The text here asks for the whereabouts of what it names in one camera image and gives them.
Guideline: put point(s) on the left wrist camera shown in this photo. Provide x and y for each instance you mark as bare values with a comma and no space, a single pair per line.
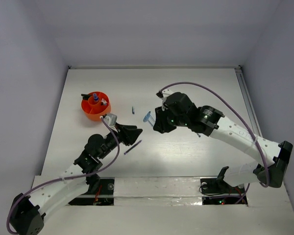
109,119

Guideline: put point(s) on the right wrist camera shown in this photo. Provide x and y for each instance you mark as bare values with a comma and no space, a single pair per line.
163,96

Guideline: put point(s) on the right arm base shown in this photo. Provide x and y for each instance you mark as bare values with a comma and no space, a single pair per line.
215,191

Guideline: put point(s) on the orange round container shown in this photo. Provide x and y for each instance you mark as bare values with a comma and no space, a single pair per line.
94,110

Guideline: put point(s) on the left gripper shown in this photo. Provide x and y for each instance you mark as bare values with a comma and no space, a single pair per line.
132,132

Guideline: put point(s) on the orange highlighter black body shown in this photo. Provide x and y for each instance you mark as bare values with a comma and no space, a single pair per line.
86,96

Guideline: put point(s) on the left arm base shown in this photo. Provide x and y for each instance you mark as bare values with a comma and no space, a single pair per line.
102,194

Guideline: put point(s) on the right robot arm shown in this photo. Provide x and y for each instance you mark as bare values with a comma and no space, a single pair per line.
271,159

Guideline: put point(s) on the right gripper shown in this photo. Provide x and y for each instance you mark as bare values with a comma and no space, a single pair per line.
160,125

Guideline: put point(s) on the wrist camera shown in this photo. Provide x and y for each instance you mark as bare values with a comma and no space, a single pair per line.
109,119
163,96

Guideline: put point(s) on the aluminium side rail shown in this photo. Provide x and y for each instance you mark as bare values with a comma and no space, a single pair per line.
248,103

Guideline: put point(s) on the blue item in container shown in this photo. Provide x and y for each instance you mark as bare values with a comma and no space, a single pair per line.
95,97

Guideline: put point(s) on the purple pen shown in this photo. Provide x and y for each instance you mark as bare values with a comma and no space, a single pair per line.
132,147

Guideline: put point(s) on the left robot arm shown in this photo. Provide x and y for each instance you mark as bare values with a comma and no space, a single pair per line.
31,209

